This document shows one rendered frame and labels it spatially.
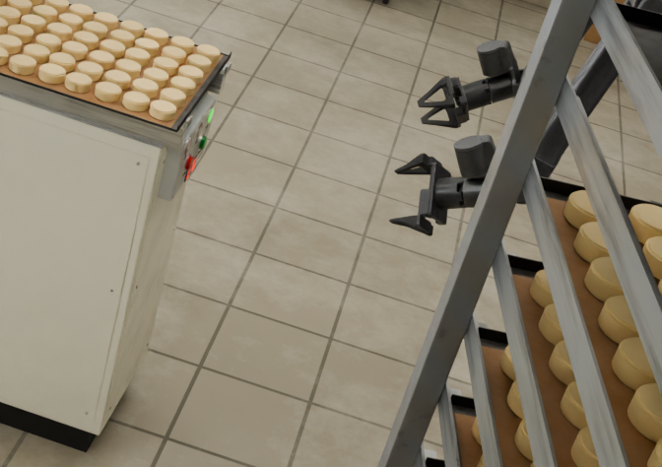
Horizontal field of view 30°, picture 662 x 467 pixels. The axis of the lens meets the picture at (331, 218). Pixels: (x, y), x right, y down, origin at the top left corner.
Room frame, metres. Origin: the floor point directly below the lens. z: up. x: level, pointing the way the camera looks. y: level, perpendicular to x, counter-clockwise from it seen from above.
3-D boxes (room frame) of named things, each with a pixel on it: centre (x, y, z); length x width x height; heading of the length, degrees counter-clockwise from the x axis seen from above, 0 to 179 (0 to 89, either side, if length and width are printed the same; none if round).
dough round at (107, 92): (2.10, 0.48, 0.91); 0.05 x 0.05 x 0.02
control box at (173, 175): (2.26, 0.33, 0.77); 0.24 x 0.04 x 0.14; 177
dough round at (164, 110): (2.10, 0.37, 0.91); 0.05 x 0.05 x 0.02
